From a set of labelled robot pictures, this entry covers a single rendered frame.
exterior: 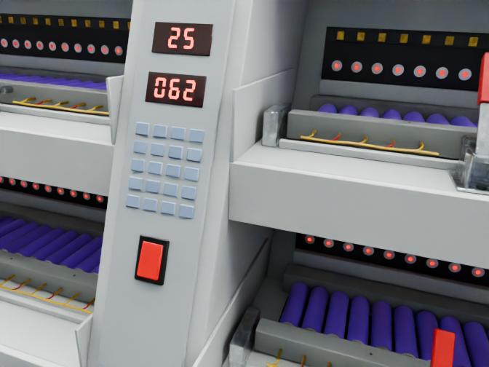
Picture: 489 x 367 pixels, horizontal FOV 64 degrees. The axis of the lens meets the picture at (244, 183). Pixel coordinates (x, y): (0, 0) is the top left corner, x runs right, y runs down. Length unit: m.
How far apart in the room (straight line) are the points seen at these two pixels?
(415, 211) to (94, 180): 0.24
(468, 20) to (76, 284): 0.48
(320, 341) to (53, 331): 0.24
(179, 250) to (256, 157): 0.09
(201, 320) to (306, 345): 0.10
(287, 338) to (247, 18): 0.25
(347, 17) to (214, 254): 0.32
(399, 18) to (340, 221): 0.28
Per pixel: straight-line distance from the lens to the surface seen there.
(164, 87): 0.29
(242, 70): 0.28
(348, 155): 0.31
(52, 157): 0.36
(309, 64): 0.48
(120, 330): 0.33
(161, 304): 0.30
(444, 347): 0.31
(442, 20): 0.50
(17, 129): 0.38
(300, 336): 0.36
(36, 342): 0.41
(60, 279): 0.44
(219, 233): 0.28
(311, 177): 0.26
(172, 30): 0.30
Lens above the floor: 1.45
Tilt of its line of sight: 3 degrees down
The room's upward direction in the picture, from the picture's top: 8 degrees clockwise
